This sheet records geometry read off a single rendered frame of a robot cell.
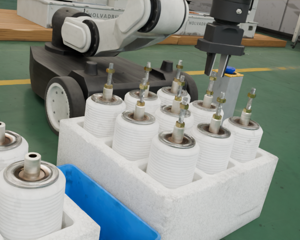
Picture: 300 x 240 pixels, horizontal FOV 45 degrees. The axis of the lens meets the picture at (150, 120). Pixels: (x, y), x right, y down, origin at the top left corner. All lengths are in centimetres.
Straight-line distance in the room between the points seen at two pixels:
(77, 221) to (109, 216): 20
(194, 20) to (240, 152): 293
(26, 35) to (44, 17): 24
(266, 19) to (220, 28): 572
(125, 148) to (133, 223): 16
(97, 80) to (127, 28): 19
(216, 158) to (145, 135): 16
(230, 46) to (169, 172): 36
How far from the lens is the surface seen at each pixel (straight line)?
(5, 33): 262
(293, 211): 112
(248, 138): 87
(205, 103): 95
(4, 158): 60
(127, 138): 76
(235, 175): 81
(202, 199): 74
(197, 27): 379
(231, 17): 88
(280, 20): 647
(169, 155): 68
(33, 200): 51
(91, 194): 80
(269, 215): 106
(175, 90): 102
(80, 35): 145
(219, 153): 78
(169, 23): 120
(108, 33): 137
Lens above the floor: 53
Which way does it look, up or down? 21 degrees down
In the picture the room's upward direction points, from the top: 10 degrees clockwise
